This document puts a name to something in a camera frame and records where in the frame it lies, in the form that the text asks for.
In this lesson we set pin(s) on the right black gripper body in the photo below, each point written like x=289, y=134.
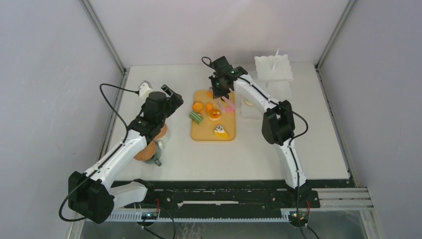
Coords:
x=218, y=88

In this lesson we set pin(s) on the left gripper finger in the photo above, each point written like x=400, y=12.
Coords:
x=176, y=101
x=167, y=90

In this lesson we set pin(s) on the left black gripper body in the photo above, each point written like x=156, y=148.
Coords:
x=168, y=107

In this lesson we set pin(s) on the pink handled metal tongs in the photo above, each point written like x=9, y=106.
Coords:
x=222, y=103

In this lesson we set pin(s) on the green frosted donut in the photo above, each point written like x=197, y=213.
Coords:
x=248, y=102

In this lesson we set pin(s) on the yellow cream cake slice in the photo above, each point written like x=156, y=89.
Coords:
x=220, y=132

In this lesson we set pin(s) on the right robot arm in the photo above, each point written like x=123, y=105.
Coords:
x=278, y=125

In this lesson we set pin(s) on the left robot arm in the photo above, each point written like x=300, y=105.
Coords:
x=108, y=168

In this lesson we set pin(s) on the orange round tart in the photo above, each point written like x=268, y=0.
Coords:
x=198, y=107

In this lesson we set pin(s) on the green layered cake slice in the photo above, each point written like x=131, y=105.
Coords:
x=196, y=117

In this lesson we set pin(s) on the small orange pastry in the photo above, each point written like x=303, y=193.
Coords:
x=209, y=107

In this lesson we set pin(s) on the orange glazed donut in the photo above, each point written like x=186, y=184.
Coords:
x=214, y=114

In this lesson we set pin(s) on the yellow serving tray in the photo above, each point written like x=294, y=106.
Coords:
x=205, y=130

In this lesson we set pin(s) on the grey mug with rattan lid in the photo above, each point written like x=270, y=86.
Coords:
x=151, y=154

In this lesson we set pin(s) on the white three tier stand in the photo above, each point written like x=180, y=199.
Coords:
x=273, y=74

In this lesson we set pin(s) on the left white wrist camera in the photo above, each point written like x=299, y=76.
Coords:
x=144, y=89

